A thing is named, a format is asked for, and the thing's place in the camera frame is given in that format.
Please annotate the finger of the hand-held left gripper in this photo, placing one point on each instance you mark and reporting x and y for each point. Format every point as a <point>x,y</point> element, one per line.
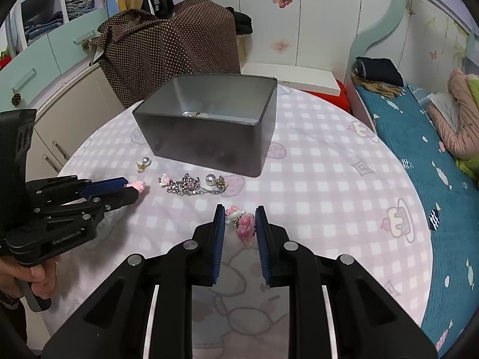
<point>119,198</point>
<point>106,185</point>

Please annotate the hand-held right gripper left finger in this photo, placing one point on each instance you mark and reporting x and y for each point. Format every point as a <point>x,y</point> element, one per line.
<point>219,246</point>

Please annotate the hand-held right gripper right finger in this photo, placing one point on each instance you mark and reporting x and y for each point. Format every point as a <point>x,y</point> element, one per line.
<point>264,246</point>

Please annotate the small pink charm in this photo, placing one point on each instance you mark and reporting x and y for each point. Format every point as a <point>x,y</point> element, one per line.
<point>139,186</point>

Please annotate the pink cat charm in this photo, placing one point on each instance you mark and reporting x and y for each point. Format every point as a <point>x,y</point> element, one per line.
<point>247,230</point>

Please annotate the white pink cartoon charm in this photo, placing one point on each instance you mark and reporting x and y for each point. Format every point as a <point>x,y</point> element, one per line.
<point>232,213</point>

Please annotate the grey metal box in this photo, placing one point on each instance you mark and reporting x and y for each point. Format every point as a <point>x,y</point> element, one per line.
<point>209,142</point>

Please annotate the silver gold jewelry piece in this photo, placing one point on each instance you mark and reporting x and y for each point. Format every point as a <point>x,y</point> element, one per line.
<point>194,114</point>

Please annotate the person's left forearm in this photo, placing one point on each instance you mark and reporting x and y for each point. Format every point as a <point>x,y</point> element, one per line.
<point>13,318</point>

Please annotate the person's left hand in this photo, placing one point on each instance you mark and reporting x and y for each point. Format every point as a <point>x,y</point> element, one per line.
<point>41,288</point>

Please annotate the pearl earring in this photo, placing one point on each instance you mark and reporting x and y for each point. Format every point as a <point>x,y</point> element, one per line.
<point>210,179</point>
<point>145,162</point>

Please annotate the pine cone ornament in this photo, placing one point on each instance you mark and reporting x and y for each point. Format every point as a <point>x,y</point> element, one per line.
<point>16,99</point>
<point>86,44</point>

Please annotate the red potted plant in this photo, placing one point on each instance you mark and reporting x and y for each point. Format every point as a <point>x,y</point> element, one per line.
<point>4,60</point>

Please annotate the teal drawer cabinet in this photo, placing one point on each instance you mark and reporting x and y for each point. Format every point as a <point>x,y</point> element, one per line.
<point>45,60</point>

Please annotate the folded blue jeans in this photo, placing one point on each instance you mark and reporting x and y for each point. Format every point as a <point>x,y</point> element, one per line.
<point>41,30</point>

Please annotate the purple white shelf unit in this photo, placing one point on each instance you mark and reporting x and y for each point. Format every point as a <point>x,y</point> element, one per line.
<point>48,3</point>

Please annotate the brown polka dot cloth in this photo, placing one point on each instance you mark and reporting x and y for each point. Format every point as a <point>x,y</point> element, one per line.
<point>179,41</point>

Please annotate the folded grey clothes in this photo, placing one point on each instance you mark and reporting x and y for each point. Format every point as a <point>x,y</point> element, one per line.
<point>79,2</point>

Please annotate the teal printed blanket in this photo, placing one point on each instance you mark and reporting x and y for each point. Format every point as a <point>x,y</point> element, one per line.
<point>415,172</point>

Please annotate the white board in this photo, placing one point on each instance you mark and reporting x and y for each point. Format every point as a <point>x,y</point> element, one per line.
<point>292,76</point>

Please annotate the red stool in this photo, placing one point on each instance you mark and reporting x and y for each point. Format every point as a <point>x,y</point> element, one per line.
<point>343,93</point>

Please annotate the folded tan clothes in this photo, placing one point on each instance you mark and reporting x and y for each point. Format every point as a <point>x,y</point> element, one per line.
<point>378,88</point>

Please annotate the folded dark clothes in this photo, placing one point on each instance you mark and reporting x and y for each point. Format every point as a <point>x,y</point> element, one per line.
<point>380,69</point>

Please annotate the black cloth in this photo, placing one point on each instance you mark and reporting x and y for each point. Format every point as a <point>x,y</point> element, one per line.
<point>241,20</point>

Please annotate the pink padded jacket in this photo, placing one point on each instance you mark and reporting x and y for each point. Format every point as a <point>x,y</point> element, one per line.
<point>456,127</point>

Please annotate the white pillow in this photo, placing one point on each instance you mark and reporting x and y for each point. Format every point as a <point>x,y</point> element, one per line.
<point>438,99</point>

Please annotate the white wardrobe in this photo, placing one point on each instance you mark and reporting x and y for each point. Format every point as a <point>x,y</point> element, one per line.
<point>310,18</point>

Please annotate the small pink butterfly sticker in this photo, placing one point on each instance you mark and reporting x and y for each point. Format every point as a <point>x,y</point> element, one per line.
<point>433,54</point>

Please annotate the teal bunk bed frame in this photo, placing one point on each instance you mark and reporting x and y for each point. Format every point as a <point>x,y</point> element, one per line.
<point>378,26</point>

